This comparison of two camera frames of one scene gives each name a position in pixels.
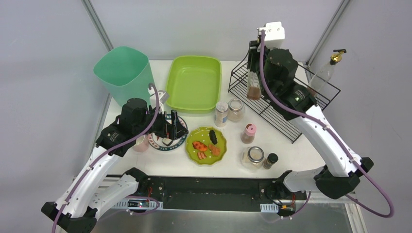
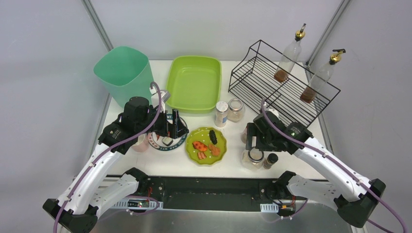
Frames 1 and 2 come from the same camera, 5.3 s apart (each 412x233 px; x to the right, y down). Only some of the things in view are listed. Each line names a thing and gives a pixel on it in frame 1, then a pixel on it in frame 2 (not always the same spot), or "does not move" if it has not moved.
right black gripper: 252,60 → 252,135
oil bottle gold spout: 319,81 does not move
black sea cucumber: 213,137 does not move
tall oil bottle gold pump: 253,85 → 291,55
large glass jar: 252,158 does not move
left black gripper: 165,123 does not move
